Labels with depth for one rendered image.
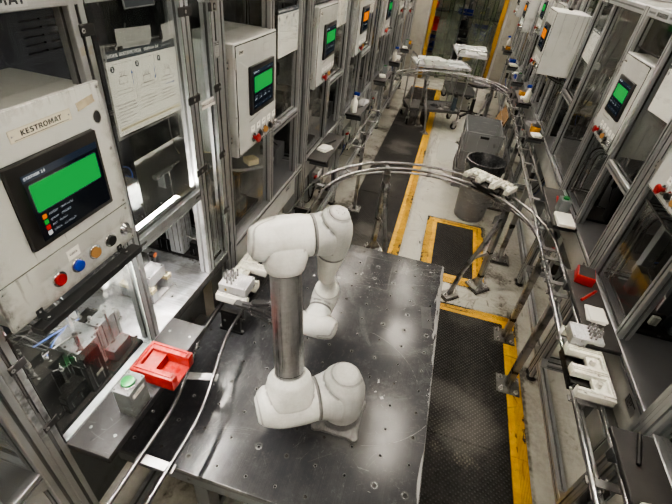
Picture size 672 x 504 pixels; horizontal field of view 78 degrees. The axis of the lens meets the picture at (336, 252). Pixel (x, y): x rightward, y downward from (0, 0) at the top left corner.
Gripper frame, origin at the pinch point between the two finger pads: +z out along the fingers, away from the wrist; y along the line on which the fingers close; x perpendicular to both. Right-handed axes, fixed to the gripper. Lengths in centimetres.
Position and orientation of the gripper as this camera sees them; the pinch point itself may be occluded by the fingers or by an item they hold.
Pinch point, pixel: (242, 304)
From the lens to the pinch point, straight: 182.1
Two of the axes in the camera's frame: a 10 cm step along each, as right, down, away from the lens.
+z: -9.6, -2.3, 1.5
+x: -2.6, 5.6, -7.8
